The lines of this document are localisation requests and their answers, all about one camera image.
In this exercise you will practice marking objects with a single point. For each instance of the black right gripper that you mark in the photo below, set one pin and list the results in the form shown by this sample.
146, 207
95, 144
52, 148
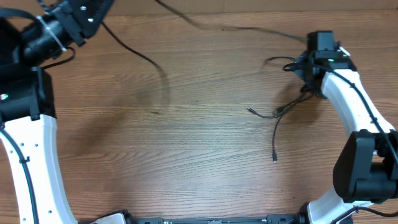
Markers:
298, 70

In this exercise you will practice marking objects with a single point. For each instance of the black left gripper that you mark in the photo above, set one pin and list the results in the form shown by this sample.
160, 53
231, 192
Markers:
71, 15

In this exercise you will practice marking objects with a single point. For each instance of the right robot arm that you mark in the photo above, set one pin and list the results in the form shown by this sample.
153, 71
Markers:
366, 170

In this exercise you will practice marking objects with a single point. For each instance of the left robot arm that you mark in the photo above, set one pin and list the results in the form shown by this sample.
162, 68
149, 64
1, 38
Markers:
28, 117

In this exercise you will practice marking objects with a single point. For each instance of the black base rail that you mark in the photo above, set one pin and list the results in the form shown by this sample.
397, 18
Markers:
123, 216

